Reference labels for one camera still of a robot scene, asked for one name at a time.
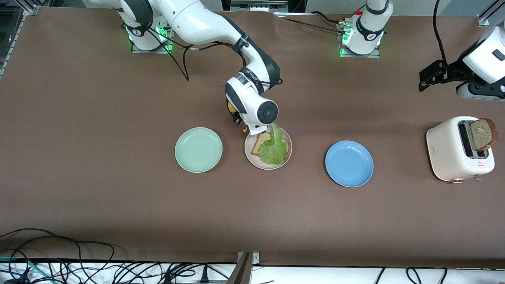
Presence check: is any yellow mustard squeeze bottle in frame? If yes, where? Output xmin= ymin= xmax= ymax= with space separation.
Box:
xmin=226 ymin=101 xmax=250 ymax=133

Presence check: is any brown bread slice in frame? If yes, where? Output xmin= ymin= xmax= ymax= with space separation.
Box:
xmin=251 ymin=132 xmax=290 ymax=156
xmin=469 ymin=118 xmax=499 ymax=151

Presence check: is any green lettuce leaf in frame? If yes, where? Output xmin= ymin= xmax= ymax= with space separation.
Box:
xmin=258 ymin=123 xmax=289 ymax=165

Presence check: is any beige plate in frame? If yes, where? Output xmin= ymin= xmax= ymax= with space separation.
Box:
xmin=244 ymin=124 xmax=293 ymax=170

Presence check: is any mint green plate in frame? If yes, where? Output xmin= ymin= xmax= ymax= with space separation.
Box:
xmin=174 ymin=127 xmax=223 ymax=174

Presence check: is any blue plate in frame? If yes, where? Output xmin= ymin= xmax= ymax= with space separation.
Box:
xmin=325 ymin=140 xmax=374 ymax=188

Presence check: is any cream white toaster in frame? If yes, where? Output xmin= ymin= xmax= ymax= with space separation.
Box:
xmin=426 ymin=116 xmax=496 ymax=184

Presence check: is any black metal stand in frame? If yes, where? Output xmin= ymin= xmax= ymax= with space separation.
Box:
xmin=221 ymin=0 xmax=306 ymax=14

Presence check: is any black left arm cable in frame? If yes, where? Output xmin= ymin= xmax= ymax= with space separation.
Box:
xmin=433 ymin=0 xmax=450 ymax=65

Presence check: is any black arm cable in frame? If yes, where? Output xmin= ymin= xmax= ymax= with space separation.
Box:
xmin=150 ymin=24 xmax=247 ymax=81
xmin=433 ymin=0 xmax=450 ymax=65

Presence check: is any aluminium frame rail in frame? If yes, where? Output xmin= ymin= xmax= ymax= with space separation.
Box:
xmin=0 ymin=0 xmax=40 ymax=77
xmin=475 ymin=0 xmax=505 ymax=27

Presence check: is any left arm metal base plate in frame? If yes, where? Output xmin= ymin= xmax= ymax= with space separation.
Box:
xmin=337 ymin=22 xmax=381 ymax=59

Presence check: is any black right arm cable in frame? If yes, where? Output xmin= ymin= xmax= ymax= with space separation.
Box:
xmin=150 ymin=24 xmax=247 ymax=81

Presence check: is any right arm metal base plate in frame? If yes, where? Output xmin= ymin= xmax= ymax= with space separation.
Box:
xmin=131 ymin=17 xmax=176 ymax=54

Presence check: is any thin black table cable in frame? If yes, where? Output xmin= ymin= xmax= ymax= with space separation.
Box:
xmin=276 ymin=15 xmax=344 ymax=34

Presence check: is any metal table bracket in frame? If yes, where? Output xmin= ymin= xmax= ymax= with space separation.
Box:
xmin=227 ymin=251 xmax=261 ymax=284

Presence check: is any black looped floor cable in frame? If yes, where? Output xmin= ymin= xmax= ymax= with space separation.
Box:
xmin=0 ymin=228 xmax=115 ymax=273

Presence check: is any teal cable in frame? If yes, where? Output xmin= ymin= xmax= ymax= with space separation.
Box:
xmin=0 ymin=256 xmax=54 ymax=284

